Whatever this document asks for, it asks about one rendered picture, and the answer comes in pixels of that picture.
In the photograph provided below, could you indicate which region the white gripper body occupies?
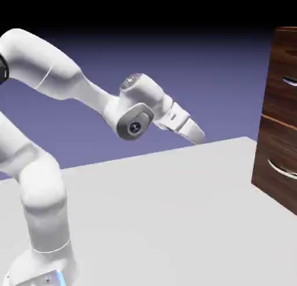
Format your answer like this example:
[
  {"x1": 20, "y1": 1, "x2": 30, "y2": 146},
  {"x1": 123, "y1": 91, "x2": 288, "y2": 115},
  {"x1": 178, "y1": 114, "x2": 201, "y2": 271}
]
[{"x1": 178, "y1": 118, "x2": 207, "y2": 146}]

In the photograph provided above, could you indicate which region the dark wood drawer front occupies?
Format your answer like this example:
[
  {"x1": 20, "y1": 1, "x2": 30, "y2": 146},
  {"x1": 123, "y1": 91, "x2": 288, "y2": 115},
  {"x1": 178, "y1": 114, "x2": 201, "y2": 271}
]
[
  {"x1": 261, "y1": 28, "x2": 297, "y2": 126},
  {"x1": 251, "y1": 115, "x2": 297, "y2": 215}
]

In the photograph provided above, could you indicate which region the dark wood cabinet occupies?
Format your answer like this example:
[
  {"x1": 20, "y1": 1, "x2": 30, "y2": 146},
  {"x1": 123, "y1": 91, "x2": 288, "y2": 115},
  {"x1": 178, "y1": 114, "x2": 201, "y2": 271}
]
[{"x1": 251, "y1": 26, "x2": 297, "y2": 216}]

